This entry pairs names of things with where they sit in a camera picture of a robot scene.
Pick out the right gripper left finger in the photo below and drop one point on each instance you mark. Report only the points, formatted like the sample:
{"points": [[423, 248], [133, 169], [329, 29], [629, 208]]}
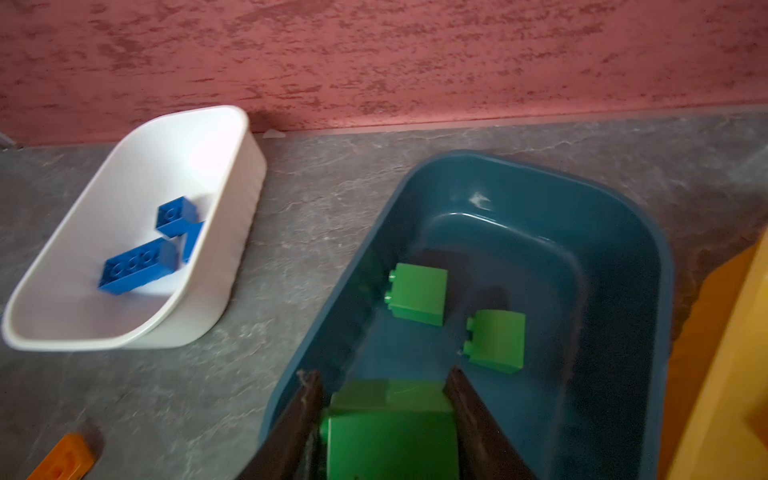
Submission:
{"points": [[291, 449]]}

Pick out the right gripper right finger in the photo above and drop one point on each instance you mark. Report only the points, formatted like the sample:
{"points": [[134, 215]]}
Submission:
{"points": [[484, 450]]}

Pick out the green lego small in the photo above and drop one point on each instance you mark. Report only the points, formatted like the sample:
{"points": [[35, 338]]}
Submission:
{"points": [[496, 340]]}

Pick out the green lego square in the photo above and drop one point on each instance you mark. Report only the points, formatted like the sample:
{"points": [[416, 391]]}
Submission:
{"points": [[417, 293]]}

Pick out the blue lego long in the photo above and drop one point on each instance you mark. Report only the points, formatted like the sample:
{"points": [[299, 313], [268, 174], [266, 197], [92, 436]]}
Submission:
{"points": [[139, 266]]}

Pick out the small blue lego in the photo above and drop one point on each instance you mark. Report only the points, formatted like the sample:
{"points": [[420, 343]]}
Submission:
{"points": [[176, 217]]}

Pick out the teal rectangular container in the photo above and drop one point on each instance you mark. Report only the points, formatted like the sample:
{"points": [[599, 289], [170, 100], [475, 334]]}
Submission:
{"points": [[592, 273]]}

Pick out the orange lego top centre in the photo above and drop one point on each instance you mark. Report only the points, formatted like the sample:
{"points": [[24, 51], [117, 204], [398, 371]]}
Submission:
{"points": [[70, 459]]}

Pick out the yellow rectangular container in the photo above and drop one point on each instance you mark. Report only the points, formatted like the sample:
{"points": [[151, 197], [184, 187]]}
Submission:
{"points": [[715, 409]]}

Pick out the white rectangular container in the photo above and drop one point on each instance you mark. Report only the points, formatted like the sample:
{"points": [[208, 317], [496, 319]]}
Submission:
{"points": [[207, 155]]}

